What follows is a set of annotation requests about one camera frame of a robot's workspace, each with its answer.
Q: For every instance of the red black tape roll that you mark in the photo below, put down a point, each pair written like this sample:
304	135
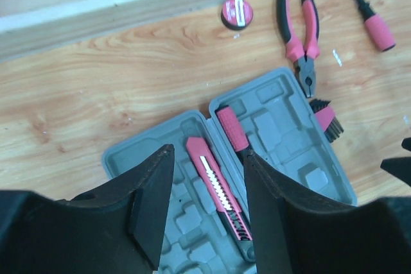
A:
236	14

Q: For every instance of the grey plastic tool case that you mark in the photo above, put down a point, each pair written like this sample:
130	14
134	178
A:
281	128

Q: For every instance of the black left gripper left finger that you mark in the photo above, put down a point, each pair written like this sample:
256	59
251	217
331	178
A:
117	227

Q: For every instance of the pink black utility knife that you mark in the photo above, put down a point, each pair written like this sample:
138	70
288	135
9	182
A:
229	210

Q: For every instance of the pink black screwdriver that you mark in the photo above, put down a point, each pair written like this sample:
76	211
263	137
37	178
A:
376	28
234	131

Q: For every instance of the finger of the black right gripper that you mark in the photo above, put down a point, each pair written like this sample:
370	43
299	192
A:
406	144
399	167

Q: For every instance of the pink hex key set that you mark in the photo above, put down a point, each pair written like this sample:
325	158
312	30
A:
327	119

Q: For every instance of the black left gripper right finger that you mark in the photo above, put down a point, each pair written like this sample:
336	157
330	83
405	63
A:
296	230

